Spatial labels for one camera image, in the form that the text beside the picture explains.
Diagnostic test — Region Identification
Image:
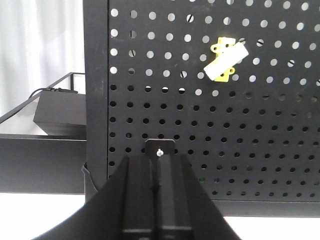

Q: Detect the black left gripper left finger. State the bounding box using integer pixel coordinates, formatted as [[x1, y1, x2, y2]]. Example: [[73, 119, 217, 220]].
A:
[[38, 156, 156, 240]]

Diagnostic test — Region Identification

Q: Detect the grey curtain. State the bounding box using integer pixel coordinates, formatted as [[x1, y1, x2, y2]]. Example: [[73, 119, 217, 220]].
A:
[[0, 0, 85, 115]]

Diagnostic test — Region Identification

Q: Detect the black box on desk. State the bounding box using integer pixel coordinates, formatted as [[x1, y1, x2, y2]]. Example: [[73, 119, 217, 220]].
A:
[[33, 91, 87, 138]]

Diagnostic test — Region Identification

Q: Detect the yellow base white knob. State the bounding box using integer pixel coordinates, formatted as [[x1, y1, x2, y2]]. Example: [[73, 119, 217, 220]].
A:
[[203, 37, 249, 83]]

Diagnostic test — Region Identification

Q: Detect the black wire frame rail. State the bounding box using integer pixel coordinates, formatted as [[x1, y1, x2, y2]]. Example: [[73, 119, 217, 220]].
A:
[[0, 71, 86, 125]]

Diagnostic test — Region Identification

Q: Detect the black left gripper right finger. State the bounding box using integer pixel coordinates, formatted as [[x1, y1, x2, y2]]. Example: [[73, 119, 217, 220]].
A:
[[157, 155, 239, 240]]

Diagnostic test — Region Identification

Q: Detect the black perforated pegboard panel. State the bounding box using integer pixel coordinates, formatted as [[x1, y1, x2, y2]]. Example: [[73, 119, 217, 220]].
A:
[[83, 0, 320, 218]]

